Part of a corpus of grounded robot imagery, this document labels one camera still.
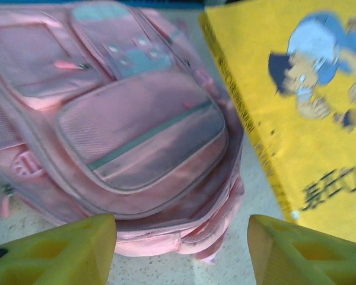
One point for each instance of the yellow cartoon book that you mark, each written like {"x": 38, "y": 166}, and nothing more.
{"x": 299, "y": 148}

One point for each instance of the pink backpack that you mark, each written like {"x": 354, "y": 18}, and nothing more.
{"x": 121, "y": 124}

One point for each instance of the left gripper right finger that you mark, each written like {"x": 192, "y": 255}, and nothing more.
{"x": 308, "y": 258}

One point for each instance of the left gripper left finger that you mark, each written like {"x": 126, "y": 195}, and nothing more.
{"x": 56, "y": 255}

